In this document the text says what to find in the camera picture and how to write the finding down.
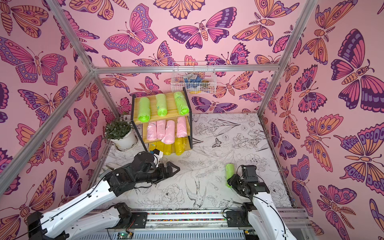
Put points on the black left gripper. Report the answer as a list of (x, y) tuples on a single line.
[(163, 171)]

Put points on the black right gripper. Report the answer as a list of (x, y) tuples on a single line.
[(235, 180)]

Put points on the green bag roll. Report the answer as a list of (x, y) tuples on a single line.
[(230, 171), (144, 114)]

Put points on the yellow bag roll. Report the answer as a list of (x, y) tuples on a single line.
[(180, 145), (167, 149), (160, 146), (152, 146)]

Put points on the pink bag roll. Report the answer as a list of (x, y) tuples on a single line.
[(152, 131), (161, 129), (170, 133), (182, 127)]

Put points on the green bag roll two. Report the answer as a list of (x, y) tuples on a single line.
[(161, 104)]

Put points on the green bag roll one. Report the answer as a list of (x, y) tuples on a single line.
[(181, 103)]

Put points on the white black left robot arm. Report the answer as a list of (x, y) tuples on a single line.
[(70, 221)]

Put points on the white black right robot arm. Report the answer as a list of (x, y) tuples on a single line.
[(261, 212)]

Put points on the potted green plant white pot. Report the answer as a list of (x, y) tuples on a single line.
[(121, 133)]

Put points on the blue items in basket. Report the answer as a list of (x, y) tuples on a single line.
[(192, 79)]

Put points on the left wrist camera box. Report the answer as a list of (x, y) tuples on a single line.
[(158, 155)]

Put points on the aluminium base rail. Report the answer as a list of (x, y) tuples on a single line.
[(210, 224)]

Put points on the white wire wall basket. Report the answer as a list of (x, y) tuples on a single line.
[(205, 70)]

